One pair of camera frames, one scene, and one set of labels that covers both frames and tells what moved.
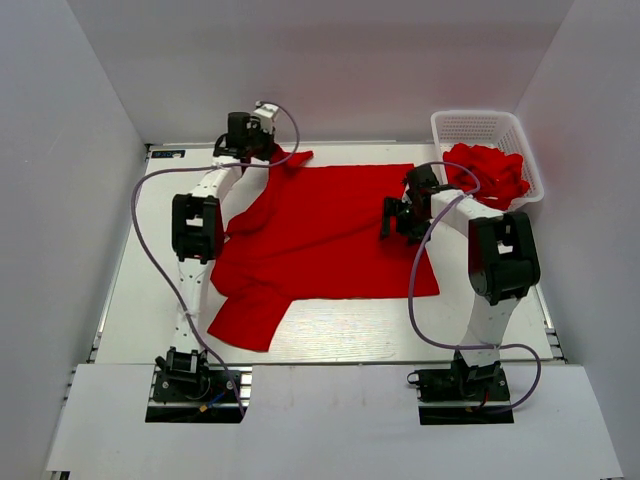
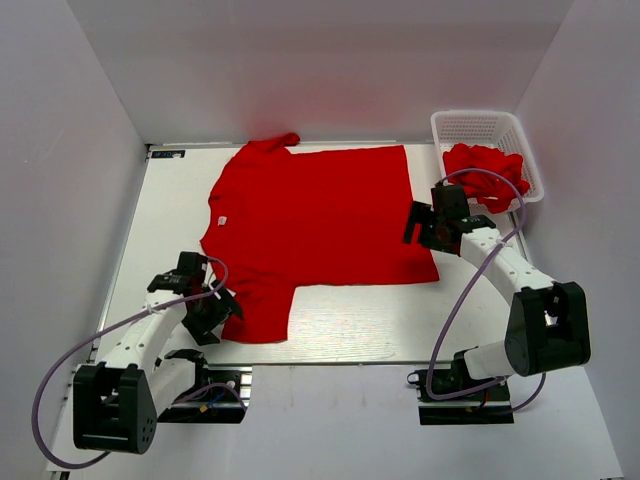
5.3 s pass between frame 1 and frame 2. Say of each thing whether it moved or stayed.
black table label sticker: stayed
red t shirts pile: stayed
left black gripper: moved
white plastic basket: stayed
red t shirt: moved
